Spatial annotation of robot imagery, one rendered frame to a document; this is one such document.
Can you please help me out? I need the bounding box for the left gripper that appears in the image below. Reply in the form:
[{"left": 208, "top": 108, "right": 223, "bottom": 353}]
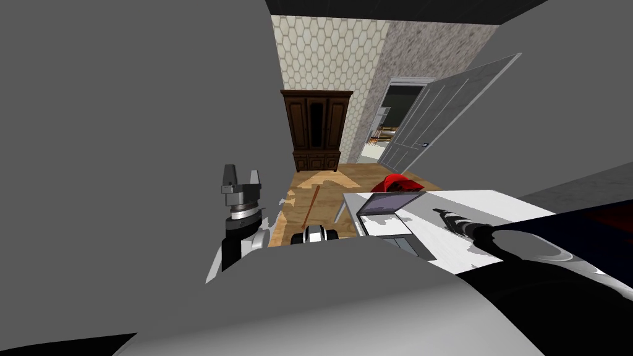
[{"left": 220, "top": 164, "right": 263, "bottom": 208}]

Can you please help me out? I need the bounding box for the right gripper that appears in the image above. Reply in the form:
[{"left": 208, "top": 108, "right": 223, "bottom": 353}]
[{"left": 432, "top": 207, "right": 472, "bottom": 235}]

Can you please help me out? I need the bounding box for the white table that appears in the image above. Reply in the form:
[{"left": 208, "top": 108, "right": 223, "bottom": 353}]
[{"left": 334, "top": 189, "right": 558, "bottom": 276}]

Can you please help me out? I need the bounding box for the red rounded object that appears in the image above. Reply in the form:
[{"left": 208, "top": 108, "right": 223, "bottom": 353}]
[{"left": 370, "top": 173, "right": 426, "bottom": 194}]

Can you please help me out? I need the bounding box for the open grey laptop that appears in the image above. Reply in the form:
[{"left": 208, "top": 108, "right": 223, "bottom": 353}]
[{"left": 355, "top": 191, "right": 438, "bottom": 262}]

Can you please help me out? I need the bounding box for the brown wooden stick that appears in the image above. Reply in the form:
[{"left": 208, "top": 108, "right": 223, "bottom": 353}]
[{"left": 302, "top": 185, "right": 322, "bottom": 230}]

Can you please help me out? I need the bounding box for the dark brown wooden cabinet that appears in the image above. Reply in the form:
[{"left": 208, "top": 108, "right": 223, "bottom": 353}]
[{"left": 279, "top": 89, "right": 354, "bottom": 174}]

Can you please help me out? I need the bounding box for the white panelled door leaf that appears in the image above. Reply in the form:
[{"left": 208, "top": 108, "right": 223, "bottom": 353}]
[{"left": 378, "top": 52, "right": 523, "bottom": 174}]

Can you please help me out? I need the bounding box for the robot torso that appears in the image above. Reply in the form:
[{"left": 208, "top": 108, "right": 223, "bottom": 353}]
[{"left": 113, "top": 224, "right": 546, "bottom": 356}]

